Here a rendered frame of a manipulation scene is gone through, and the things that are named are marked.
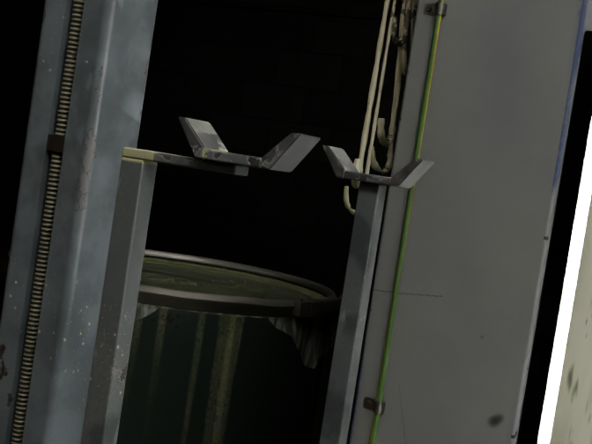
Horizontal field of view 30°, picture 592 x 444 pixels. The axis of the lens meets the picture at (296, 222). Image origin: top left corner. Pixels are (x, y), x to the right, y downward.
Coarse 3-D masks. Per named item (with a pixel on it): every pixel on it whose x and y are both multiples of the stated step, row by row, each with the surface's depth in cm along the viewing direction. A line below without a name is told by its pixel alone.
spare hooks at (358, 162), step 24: (384, 0) 124; (408, 0) 127; (384, 24) 124; (408, 24) 127; (384, 72) 125; (384, 120) 126; (360, 144) 125; (384, 144) 128; (360, 168) 124; (384, 168) 129
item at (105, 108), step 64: (64, 0) 77; (128, 0) 77; (64, 64) 77; (128, 64) 78; (64, 128) 77; (128, 128) 79; (64, 192) 76; (64, 256) 76; (64, 320) 76; (0, 384) 78; (64, 384) 77
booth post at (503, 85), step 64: (448, 0) 117; (512, 0) 114; (576, 0) 111; (448, 64) 117; (512, 64) 114; (576, 64) 111; (448, 128) 116; (512, 128) 114; (448, 192) 116; (512, 192) 113; (384, 256) 119; (448, 256) 116; (512, 256) 113; (384, 320) 119; (448, 320) 116; (512, 320) 113; (384, 384) 119; (448, 384) 116; (512, 384) 113
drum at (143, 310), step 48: (144, 288) 165; (144, 336) 165; (192, 336) 166; (240, 336) 169; (288, 336) 175; (144, 384) 166; (192, 384) 167; (240, 384) 170; (288, 384) 177; (144, 432) 166; (192, 432) 168; (240, 432) 171; (288, 432) 179
